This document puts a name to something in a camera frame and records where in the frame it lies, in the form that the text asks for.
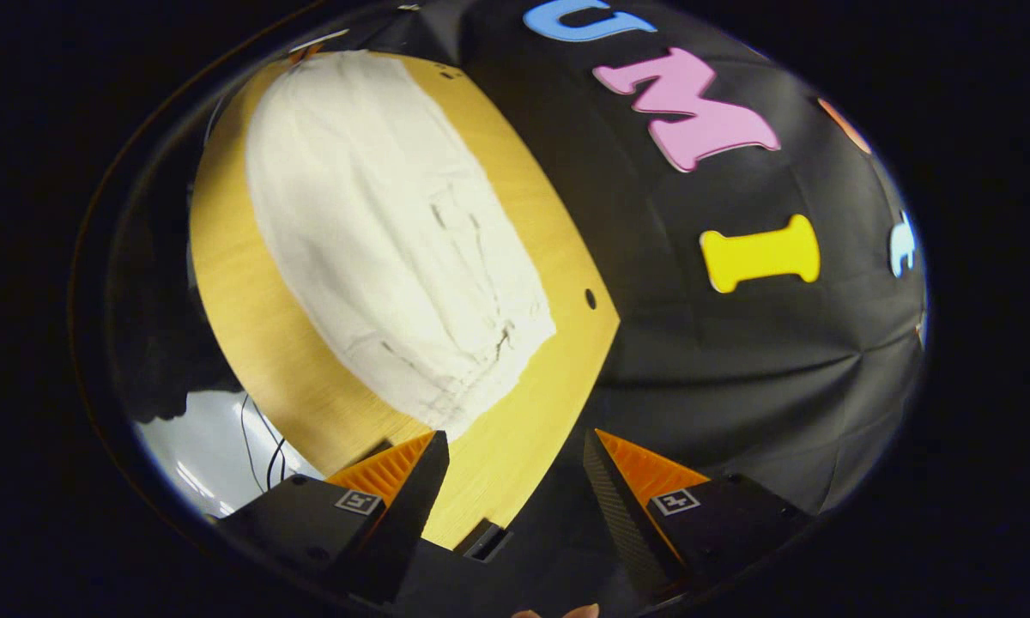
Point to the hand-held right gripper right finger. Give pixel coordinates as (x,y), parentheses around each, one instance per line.
(622,524)

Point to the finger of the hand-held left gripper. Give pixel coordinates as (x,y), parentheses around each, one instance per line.
(305,54)

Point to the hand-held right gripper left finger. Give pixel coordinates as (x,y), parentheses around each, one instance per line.
(412,515)

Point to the white jeans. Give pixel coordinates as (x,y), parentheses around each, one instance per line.
(378,232)

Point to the black backdrop cloth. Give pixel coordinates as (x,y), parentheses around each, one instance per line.
(695,360)

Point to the black table bracket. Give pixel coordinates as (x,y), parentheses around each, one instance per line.
(485,541)

